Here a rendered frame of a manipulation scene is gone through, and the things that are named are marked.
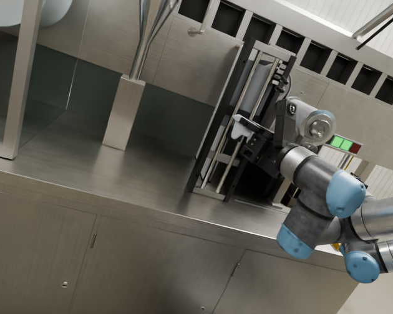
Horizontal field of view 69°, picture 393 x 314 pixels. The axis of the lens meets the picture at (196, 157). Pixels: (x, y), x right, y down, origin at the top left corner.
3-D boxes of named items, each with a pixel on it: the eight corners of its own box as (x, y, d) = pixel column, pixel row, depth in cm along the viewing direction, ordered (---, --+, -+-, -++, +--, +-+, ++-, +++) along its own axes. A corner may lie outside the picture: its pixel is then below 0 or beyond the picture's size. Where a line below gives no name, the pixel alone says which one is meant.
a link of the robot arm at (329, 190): (329, 224, 49) (355, 182, 47) (284, 189, 58) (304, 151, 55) (352, 223, 54) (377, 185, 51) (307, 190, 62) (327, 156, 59)
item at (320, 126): (334, 128, 111) (319, 142, 112) (331, 126, 113) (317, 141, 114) (322, 116, 108) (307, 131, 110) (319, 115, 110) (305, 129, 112)
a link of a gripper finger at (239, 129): (218, 129, 75) (241, 146, 69) (228, 108, 74) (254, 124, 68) (224, 131, 77) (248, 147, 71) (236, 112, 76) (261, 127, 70)
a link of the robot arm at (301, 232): (325, 259, 61) (353, 217, 57) (292, 265, 54) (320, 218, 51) (298, 234, 67) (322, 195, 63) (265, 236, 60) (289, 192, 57)
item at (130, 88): (93, 144, 108) (137, -18, 89) (100, 133, 121) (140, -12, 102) (130, 155, 112) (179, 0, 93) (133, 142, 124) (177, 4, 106)
